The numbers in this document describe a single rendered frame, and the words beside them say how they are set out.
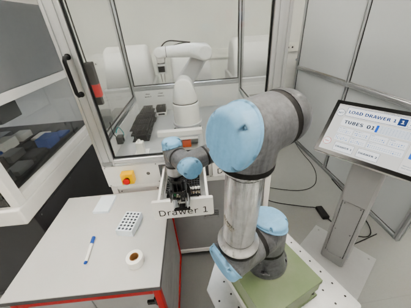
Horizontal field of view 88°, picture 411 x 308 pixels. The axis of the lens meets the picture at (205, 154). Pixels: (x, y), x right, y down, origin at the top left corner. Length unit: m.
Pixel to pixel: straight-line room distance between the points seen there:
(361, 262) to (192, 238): 1.26
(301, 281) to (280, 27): 1.00
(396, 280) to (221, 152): 1.93
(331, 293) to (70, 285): 1.00
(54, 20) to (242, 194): 1.01
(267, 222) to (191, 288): 1.20
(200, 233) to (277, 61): 1.26
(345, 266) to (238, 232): 1.54
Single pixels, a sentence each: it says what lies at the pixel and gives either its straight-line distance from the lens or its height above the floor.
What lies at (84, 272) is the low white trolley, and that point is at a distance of 1.14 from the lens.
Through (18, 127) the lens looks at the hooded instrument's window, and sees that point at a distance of 1.48.
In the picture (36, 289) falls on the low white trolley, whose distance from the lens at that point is 1.21.
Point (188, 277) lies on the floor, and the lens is 1.86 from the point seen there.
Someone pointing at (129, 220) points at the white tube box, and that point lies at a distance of 1.19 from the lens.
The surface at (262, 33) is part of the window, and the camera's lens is 1.12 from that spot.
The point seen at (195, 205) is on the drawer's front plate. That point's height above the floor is 0.89.
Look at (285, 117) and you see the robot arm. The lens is 0.39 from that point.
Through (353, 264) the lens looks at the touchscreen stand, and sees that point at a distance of 2.08.
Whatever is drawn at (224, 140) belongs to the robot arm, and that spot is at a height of 1.45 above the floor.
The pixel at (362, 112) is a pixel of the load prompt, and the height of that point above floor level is 1.16.
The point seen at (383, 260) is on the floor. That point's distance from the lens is 2.26.
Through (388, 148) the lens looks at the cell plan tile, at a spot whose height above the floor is 1.05.
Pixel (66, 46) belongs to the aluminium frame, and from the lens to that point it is 1.18.
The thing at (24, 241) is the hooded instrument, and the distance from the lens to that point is 1.73.
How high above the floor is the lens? 1.62
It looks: 31 degrees down
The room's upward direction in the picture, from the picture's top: 4 degrees counter-clockwise
